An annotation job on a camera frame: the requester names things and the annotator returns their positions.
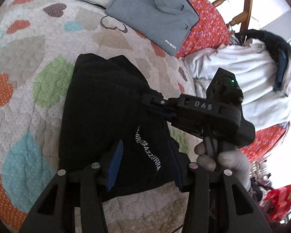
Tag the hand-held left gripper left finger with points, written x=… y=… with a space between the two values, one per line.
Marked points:
x=115 y=165

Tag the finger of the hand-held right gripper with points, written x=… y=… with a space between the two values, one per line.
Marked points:
x=157 y=99
x=166 y=115

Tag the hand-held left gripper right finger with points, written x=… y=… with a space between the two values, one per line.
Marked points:
x=178 y=174

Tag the black pants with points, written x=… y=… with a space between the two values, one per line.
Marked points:
x=99 y=114

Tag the person's right hand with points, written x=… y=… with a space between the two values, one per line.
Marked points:
x=235 y=161

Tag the white crumpled cloth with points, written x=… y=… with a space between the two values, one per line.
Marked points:
x=257 y=65

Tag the dark blue garment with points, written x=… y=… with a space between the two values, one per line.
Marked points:
x=281 y=60

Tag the grey laptop sleeve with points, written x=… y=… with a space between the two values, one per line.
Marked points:
x=155 y=17

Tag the red floral cloth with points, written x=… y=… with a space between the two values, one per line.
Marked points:
x=208 y=21

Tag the red patterned cloth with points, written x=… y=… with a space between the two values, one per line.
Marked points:
x=281 y=196

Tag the wooden chair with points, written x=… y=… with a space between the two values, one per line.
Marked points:
x=247 y=4

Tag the heart patterned quilt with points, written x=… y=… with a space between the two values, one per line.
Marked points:
x=26 y=53

